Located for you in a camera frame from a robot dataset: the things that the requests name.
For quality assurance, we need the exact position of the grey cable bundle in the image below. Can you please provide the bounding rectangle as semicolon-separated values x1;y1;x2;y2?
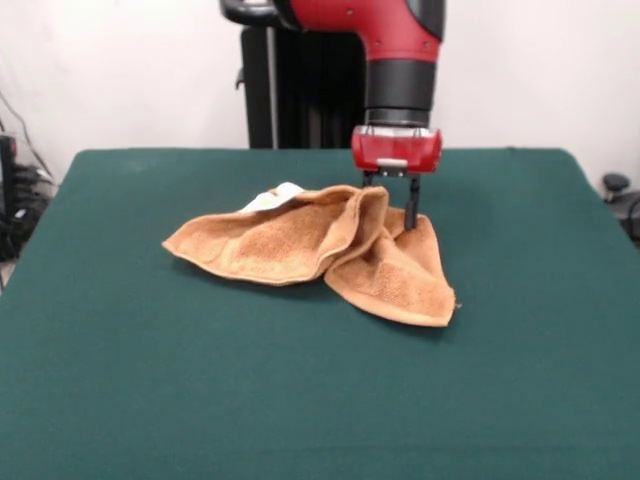
0;89;57;187

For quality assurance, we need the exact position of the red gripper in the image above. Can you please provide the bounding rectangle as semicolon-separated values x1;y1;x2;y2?
350;125;444;232

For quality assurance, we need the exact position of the black office chair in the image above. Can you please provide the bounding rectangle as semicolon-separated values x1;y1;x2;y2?
601;172;640;236

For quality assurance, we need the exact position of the black equipment box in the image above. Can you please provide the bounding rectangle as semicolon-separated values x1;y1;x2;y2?
0;133;39;262

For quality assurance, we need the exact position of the orange terry towel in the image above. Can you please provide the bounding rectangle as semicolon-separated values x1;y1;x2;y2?
161;182;457;329

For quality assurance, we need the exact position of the dark green table cloth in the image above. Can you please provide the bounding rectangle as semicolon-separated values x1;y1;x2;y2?
0;147;640;480

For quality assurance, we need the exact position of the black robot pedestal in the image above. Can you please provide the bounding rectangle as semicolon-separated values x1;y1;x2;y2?
219;0;372;150

